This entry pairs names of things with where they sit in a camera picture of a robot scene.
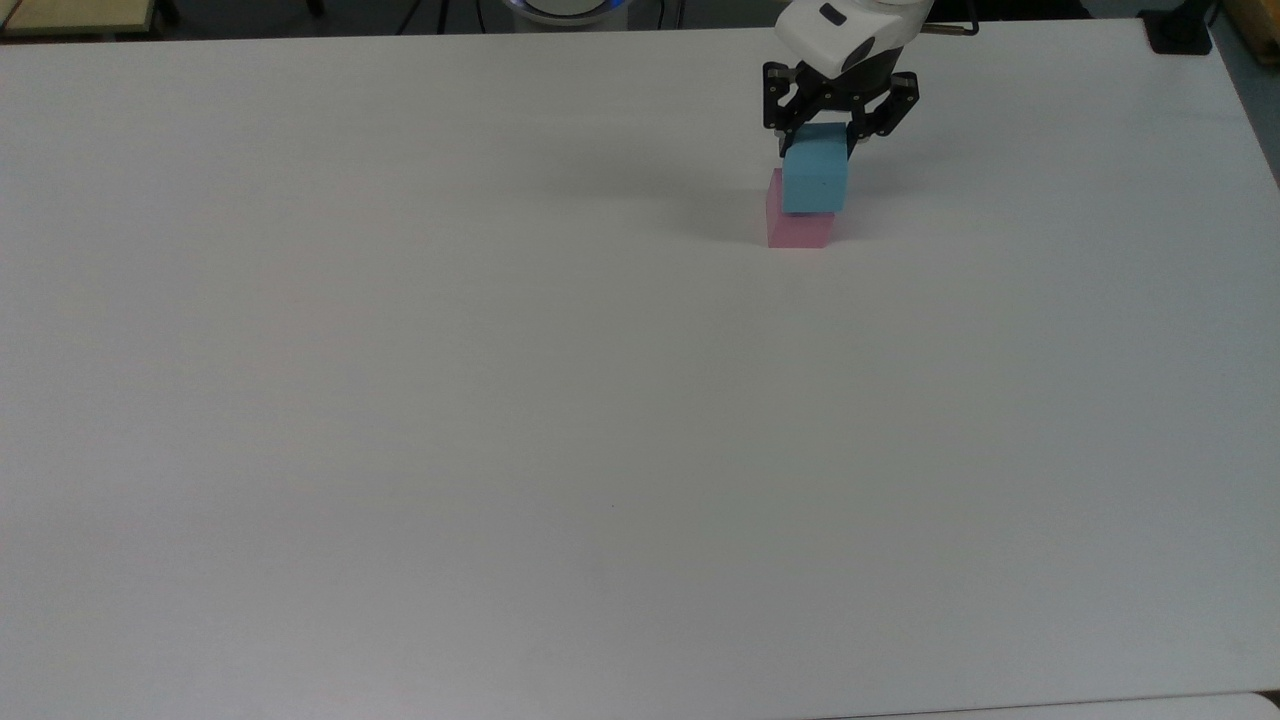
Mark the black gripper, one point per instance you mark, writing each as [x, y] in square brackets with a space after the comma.
[840, 95]

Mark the blue cube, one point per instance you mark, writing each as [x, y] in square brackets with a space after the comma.
[815, 175]

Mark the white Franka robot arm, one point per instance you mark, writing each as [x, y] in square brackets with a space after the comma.
[850, 30]

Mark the pink cube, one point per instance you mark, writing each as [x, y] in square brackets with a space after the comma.
[800, 232]

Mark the black stand base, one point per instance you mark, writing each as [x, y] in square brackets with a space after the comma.
[1178, 30]

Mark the tan wooden furniture edge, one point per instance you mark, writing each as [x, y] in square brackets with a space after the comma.
[1255, 30]

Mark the yellow wooden board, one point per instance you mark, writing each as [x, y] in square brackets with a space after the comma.
[75, 14]

